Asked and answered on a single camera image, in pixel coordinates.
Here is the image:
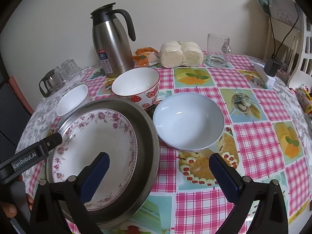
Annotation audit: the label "strawberry pattern bowl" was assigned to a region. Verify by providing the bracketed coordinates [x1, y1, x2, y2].
[112, 68, 160, 109]

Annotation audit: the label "black cable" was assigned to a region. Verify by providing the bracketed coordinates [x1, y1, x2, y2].
[264, 0, 303, 59]

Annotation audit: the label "floral rim round plate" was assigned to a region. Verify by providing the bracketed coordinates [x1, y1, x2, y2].
[48, 108, 138, 211]

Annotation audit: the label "person's left hand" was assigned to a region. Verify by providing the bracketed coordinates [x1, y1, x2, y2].
[1, 194, 33, 218]

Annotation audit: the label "colourful candy roll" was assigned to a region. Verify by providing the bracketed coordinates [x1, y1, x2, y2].
[296, 85, 312, 115]

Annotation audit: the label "orange snack packet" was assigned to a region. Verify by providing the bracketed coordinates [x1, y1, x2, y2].
[133, 47, 160, 68]

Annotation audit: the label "white paper bag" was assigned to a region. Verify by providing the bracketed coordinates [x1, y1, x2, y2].
[258, 0, 302, 30]

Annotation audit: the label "grey floral tablecloth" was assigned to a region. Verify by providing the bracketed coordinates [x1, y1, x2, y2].
[16, 65, 98, 153]

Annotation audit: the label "light blue bowl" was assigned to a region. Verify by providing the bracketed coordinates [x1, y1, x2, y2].
[152, 92, 225, 152]

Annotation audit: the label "white square bowl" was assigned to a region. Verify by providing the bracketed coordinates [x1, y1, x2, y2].
[57, 84, 89, 117]

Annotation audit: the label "clear glass mug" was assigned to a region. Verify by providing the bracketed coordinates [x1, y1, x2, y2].
[205, 33, 232, 68]

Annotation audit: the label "stainless steel round plate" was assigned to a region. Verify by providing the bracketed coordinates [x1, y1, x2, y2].
[46, 98, 160, 229]

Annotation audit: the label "checkered fruit tablecloth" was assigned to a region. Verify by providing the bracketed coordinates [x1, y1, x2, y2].
[27, 51, 310, 234]

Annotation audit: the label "stainless steel thermos jug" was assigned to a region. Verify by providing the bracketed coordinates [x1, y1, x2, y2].
[91, 3, 136, 78]

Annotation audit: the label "glass coffee pot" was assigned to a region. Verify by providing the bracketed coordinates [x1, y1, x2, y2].
[39, 69, 62, 98]

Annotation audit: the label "packed white steamed buns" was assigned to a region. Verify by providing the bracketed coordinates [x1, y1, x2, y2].
[160, 41, 204, 68]

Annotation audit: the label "black power adapter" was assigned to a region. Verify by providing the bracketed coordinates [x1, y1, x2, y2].
[264, 56, 280, 77]

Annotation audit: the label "clear drinking glass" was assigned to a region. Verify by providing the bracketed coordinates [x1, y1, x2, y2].
[54, 66, 69, 83]
[61, 59, 80, 77]

